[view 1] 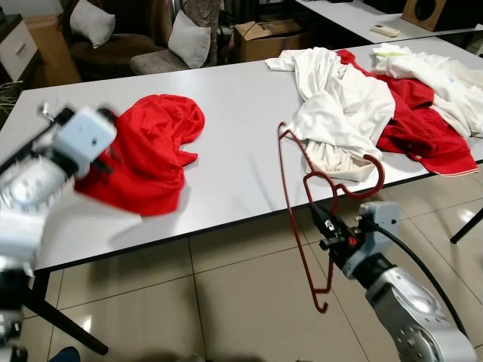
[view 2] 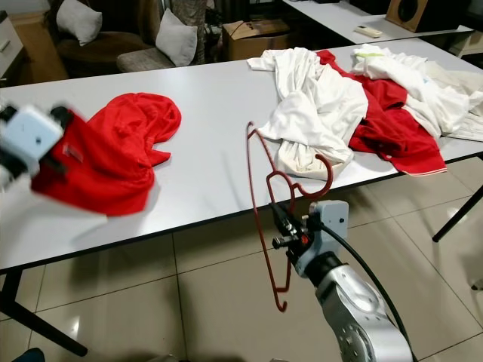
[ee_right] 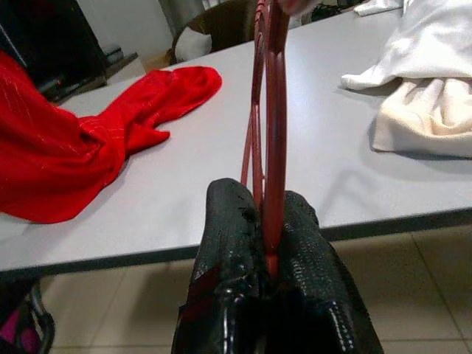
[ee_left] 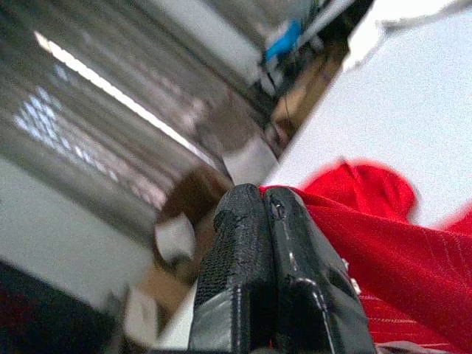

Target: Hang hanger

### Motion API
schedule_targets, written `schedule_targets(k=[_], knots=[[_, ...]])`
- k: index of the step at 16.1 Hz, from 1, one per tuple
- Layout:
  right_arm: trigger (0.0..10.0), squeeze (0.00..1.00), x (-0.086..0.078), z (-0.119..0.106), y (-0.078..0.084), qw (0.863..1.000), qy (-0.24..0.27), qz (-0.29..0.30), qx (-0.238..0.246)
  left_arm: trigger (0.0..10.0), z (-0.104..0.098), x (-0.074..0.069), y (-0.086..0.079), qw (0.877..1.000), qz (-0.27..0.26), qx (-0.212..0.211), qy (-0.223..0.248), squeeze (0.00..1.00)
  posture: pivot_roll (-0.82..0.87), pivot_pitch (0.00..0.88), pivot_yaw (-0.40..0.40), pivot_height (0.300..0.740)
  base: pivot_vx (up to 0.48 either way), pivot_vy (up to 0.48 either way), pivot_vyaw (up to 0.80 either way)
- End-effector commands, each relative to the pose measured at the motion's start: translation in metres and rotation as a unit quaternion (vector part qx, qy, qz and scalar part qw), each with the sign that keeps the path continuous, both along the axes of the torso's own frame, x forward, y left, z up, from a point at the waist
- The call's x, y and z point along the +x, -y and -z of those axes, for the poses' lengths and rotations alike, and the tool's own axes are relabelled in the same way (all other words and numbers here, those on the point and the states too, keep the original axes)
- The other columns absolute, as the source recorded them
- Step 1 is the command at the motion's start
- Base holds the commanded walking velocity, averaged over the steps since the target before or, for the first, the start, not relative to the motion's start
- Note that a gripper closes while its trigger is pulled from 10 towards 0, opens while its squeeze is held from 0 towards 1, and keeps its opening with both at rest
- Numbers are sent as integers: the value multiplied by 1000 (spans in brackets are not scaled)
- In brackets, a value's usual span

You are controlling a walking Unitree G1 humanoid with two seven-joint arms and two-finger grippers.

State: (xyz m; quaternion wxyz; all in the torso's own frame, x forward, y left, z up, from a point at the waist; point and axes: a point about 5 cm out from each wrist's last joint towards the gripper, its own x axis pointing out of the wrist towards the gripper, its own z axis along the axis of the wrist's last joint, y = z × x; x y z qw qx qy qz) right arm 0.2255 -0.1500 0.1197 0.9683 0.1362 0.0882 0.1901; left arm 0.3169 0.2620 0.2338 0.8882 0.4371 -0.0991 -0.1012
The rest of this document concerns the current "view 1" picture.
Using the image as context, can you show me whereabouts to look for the white pillow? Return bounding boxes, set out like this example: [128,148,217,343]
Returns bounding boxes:
[69,0,116,48]
[168,11,212,69]

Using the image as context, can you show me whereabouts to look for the dark brown armchair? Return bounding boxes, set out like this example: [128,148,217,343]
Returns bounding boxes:
[60,0,178,80]

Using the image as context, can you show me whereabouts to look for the white drawer unit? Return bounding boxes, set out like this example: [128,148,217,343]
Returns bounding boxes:
[0,15,38,84]

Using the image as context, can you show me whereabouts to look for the wooden speaker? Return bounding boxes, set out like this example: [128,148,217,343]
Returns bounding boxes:
[401,0,463,31]

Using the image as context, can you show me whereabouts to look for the open brown cardboard box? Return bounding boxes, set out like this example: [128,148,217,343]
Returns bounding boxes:
[234,20,304,63]

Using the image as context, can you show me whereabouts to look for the cream textured shirt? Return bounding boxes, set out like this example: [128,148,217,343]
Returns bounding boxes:
[306,138,382,183]

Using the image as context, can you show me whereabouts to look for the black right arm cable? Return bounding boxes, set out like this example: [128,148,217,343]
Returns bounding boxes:
[374,222,472,348]

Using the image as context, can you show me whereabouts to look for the white shirt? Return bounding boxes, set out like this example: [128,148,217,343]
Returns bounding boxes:
[266,47,397,163]

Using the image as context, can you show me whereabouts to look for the red plastic hanger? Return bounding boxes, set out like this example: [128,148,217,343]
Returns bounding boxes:
[278,122,387,315]

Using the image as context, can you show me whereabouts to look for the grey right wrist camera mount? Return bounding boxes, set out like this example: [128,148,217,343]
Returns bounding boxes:
[358,202,399,253]

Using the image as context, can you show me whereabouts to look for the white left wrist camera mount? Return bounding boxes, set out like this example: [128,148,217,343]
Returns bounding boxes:
[53,107,118,178]

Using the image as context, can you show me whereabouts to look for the white side table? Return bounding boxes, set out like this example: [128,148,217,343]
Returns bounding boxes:
[294,0,483,42]

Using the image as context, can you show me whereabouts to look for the beige woven chair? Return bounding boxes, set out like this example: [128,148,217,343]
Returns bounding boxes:
[130,0,227,75]

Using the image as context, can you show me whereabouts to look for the white table black legs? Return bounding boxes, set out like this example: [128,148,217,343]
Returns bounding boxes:
[0,26,483,355]

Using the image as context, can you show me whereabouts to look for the white shirt lime label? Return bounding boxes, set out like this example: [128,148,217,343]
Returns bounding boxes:
[374,44,483,138]

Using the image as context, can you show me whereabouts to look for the red garment white trim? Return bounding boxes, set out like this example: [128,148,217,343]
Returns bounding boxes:
[336,49,481,176]

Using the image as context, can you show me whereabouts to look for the white remote control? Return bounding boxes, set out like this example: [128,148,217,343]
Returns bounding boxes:
[370,25,401,37]

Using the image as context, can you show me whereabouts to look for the plain red shirt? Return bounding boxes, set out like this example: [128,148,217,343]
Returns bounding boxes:
[75,94,206,217]

